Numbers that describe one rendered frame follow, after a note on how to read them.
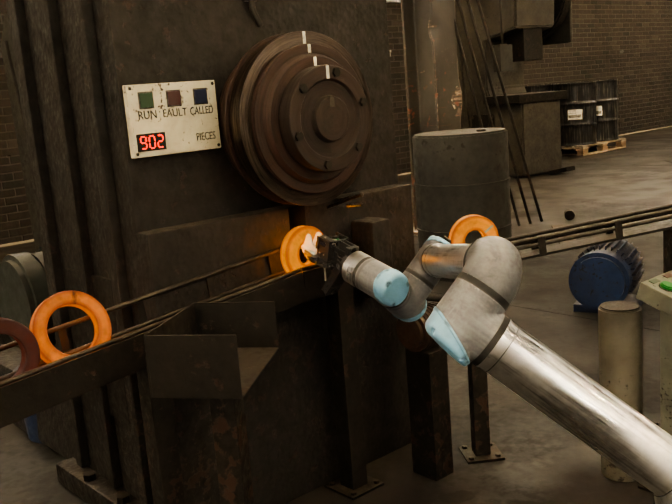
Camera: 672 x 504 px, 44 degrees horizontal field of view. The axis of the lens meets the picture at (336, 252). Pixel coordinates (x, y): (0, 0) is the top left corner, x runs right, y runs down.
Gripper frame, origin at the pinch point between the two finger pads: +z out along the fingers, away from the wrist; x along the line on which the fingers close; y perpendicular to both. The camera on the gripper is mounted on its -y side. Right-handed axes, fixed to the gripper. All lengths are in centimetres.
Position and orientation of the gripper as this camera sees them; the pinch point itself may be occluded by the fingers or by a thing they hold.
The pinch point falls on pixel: (304, 246)
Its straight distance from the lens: 234.9
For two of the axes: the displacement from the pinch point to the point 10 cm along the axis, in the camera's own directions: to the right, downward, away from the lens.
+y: 1.1, -9.2, -3.9
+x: -7.5, 1.8, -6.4
